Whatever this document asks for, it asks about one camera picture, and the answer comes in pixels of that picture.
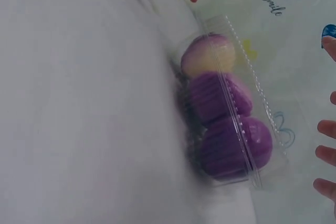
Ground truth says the clear plastic clamshell box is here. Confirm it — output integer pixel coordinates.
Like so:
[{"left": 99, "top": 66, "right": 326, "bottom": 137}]
[{"left": 167, "top": 14, "right": 290, "bottom": 191}]

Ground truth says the person's right hand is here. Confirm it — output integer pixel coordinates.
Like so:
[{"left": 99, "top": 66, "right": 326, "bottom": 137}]
[{"left": 312, "top": 36, "right": 336, "bottom": 199}]

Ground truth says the ridged purple bun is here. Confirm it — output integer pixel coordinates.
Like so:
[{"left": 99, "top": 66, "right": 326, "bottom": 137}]
[{"left": 183, "top": 72, "right": 254, "bottom": 125}]

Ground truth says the large round purple bun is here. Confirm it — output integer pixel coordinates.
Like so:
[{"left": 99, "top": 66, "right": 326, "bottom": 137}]
[{"left": 198, "top": 115, "right": 274, "bottom": 178}]

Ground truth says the purple and yellow bun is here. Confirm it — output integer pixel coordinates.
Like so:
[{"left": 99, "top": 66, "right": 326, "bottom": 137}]
[{"left": 180, "top": 32, "right": 236, "bottom": 78}]

